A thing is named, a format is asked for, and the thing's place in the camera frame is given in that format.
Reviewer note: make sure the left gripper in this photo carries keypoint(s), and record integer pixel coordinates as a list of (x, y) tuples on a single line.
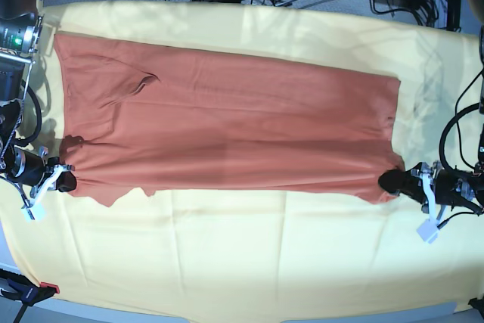
[(452, 189)]

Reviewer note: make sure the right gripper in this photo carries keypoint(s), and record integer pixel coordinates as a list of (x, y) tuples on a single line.
[(26, 168)]

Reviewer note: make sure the black clamp right corner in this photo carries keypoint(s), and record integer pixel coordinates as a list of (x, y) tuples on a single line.
[(477, 304)]

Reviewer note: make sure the pale yellow table cloth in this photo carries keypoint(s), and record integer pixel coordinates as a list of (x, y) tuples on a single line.
[(259, 256)]

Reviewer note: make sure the terracotta orange T-shirt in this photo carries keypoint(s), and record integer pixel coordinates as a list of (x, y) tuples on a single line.
[(164, 118)]

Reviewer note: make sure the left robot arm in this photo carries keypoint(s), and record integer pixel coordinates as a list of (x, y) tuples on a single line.
[(477, 8)]

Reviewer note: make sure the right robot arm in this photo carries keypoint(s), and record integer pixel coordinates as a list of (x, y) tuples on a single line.
[(21, 26)]

